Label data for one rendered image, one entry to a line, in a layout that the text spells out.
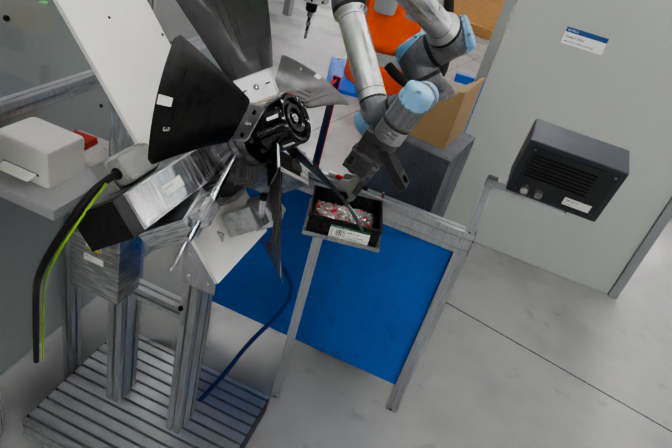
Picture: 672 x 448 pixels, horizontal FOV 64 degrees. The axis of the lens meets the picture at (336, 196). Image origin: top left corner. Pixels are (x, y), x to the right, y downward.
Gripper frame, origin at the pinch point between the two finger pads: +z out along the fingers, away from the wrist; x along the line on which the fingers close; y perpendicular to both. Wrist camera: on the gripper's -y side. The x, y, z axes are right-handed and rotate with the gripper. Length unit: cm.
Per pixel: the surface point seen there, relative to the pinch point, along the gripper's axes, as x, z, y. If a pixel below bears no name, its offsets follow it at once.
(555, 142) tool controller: -25, -37, -35
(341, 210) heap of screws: -16.0, 14.9, 0.3
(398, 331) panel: -30, 51, -42
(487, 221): -173, 62, -74
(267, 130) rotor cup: 21.5, -14.6, 23.7
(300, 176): -0.2, 3.7, 14.6
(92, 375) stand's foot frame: 19, 106, 35
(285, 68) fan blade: -11.2, -14.0, 35.1
